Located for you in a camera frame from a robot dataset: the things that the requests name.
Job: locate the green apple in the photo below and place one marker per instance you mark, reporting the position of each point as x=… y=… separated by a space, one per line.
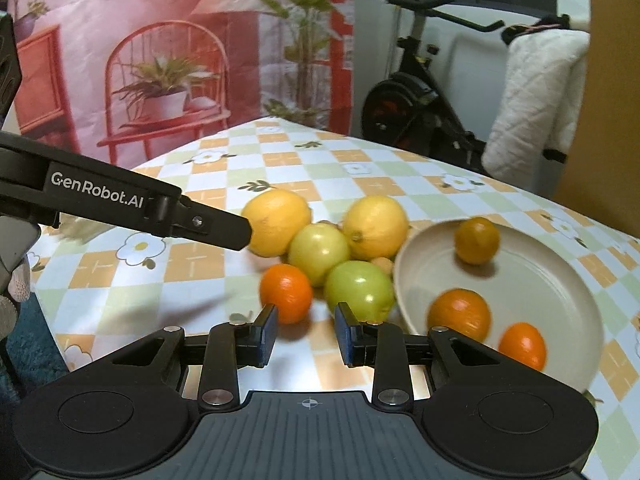
x=357 y=287
x=317 y=252

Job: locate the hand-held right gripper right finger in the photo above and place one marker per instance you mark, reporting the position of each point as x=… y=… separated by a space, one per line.
x=344 y=335

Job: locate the dark orange tangerine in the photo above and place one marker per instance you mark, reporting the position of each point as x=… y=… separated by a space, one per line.
x=477 y=240

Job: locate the person's left hand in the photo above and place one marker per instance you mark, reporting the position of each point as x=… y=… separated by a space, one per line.
x=20 y=280

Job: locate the white quilted blanket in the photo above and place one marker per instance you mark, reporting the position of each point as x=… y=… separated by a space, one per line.
x=530 y=110

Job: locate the black garment pink trim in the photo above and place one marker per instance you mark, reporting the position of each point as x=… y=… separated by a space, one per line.
x=515 y=32

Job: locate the yellow lemon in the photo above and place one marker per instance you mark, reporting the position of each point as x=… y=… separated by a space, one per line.
x=280 y=220
x=375 y=225

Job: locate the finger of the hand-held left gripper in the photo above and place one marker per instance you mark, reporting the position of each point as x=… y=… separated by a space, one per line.
x=215 y=227

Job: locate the black exercise bike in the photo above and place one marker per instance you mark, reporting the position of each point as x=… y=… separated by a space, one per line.
x=400 y=105

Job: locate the red printed backdrop cloth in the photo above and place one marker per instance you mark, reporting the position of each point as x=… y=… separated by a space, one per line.
x=200 y=35

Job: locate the wooden board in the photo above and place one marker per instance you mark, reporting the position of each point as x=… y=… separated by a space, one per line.
x=610 y=110

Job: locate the teal shaggy rug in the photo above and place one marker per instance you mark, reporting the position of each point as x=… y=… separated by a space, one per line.
x=30 y=350

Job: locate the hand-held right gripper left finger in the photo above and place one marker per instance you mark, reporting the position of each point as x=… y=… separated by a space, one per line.
x=270 y=335

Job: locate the beige round plate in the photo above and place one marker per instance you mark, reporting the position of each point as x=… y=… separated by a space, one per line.
x=545 y=290

